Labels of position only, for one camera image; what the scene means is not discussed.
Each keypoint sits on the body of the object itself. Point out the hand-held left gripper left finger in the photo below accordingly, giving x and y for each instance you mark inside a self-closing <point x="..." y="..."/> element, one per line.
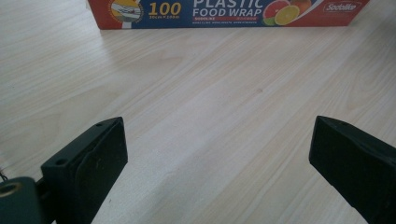
<point x="84" y="174"/>

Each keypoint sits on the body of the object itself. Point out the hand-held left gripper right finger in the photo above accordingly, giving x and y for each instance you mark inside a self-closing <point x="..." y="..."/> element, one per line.
<point x="355" y="168"/>

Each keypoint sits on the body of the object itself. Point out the red and blue food wrap box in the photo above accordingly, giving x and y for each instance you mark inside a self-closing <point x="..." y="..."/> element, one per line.
<point x="224" y="14"/>

